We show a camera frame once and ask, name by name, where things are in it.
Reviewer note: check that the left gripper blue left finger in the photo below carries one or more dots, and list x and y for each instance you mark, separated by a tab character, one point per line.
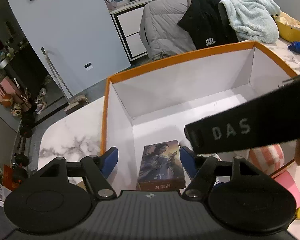
108	161

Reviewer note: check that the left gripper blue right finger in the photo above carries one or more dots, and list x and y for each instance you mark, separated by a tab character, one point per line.
188	160

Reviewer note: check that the illustrated card box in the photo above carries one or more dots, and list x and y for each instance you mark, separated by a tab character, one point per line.
161	168

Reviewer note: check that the white crochet bunny plush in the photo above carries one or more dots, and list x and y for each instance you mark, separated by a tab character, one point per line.
268	159

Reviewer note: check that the pink wallet case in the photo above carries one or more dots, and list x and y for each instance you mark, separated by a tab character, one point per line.
287	181

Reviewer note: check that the orange cardboard box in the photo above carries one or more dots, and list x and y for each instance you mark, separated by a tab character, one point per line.
153	103

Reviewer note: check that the broom with dustpan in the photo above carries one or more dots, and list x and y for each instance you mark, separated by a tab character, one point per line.
74	102

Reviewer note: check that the yellow bowl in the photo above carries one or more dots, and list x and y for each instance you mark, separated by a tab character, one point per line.
289	28

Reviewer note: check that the light blue towel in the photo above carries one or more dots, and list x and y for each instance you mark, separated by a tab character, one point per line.
253	19

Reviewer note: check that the grey puffer jacket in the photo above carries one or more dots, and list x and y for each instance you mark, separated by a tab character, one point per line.
159	32

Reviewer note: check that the black garment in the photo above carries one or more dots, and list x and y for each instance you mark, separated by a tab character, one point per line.
208	24

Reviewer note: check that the white cabinet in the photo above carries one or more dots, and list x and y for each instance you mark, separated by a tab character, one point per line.
127	20

